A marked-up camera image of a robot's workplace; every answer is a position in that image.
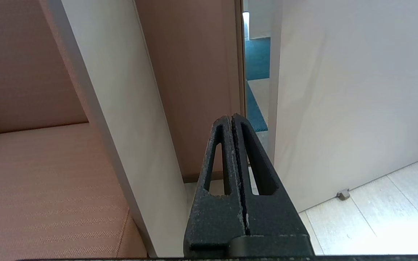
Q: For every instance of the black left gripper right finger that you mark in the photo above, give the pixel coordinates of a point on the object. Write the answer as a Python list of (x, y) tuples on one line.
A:
[(274, 217)]

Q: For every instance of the small metal door stop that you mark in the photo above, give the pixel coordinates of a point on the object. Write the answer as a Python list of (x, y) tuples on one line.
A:
[(343, 195)]

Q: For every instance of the dark baseboard strip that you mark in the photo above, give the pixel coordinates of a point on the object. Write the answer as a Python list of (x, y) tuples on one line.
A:
[(192, 177)]

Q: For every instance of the cream door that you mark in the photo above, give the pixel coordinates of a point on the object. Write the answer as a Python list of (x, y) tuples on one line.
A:
[(339, 90)]

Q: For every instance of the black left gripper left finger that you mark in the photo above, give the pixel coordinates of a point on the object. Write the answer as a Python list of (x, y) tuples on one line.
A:
[(212, 217)]

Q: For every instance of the beige partition panel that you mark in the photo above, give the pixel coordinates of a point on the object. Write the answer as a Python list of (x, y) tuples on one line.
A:
[(122, 108)]

